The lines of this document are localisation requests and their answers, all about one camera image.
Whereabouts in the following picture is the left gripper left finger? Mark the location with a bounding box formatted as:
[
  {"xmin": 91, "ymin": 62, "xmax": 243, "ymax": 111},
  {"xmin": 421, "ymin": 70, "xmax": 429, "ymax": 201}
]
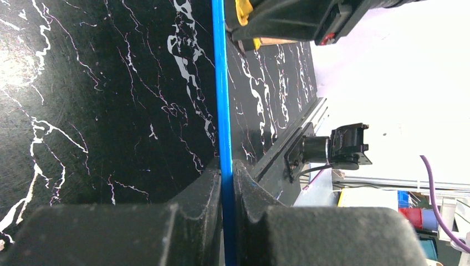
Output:
[{"xmin": 1, "ymin": 158, "xmax": 222, "ymax": 265}]

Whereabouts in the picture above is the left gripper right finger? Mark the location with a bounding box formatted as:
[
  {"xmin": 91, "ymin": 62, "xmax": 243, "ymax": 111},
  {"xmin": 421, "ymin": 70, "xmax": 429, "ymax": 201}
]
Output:
[{"xmin": 233, "ymin": 160, "xmax": 427, "ymax": 265}]

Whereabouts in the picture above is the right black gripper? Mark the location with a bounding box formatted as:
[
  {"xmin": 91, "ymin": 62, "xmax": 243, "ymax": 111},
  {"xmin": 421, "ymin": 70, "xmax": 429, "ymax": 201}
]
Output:
[{"xmin": 224, "ymin": 0, "xmax": 409, "ymax": 46}]

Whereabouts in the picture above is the yellow bone shaped eraser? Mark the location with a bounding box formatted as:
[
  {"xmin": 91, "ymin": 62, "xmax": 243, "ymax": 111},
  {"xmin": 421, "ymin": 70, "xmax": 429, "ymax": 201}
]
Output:
[{"xmin": 235, "ymin": 0, "xmax": 262, "ymax": 54}]

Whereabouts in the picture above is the blue framed whiteboard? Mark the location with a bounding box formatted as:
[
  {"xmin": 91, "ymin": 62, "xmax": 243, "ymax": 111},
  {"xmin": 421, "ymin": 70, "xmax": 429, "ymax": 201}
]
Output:
[{"xmin": 211, "ymin": 1, "xmax": 238, "ymax": 265}]

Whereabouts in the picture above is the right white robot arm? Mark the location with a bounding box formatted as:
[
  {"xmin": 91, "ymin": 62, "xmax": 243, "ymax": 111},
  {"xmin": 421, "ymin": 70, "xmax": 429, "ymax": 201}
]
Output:
[{"xmin": 224, "ymin": 1, "xmax": 408, "ymax": 181}]

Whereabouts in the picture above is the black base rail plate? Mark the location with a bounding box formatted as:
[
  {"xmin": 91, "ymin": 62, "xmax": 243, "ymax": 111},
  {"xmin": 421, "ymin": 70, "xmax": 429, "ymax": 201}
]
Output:
[{"xmin": 249, "ymin": 98, "xmax": 328, "ymax": 206}]

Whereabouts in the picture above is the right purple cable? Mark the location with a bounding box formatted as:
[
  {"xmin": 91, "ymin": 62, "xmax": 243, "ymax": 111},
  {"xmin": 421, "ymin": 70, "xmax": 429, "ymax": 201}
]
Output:
[{"xmin": 420, "ymin": 155, "xmax": 470, "ymax": 255}]

